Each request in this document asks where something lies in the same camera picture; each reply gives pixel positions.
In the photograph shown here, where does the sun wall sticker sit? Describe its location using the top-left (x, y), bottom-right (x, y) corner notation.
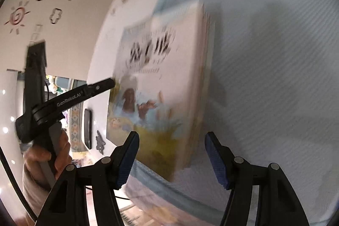
top-left (4, 1), bottom-right (31, 34)

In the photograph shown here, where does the person's left forearm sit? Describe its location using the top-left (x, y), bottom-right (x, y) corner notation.
top-left (21, 160), bottom-right (57, 218)

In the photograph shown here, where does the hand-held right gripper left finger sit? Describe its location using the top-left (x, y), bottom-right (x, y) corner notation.
top-left (34, 131), bottom-right (140, 226)

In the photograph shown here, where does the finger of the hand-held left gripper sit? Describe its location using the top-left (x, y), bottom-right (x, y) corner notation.
top-left (83, 78), bottom-right (116, 100)

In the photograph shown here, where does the wall switch panel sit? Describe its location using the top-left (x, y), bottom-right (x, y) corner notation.
top-left (30, 23), bottom-right (43, 42)

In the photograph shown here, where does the person's left hand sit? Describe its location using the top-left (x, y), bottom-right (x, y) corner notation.
top-left (23, 129), bottom-right (72, 181)

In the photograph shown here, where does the white rabbit picture book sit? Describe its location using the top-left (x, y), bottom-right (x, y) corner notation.
top-left (106, 0), bottom-right (215, 183)

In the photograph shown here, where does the blue quilted mat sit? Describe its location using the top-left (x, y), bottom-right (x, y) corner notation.
top-left (124, 0), bottom-right (339, 226)

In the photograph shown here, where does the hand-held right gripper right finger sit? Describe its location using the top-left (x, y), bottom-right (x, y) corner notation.
top-left (204, 131), bottom-right (310, 226)

